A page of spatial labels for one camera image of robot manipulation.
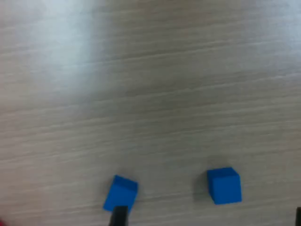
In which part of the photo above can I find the blue cube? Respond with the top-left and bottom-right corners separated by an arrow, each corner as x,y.
103,174 -> 139,214
206,167 -> 242,205

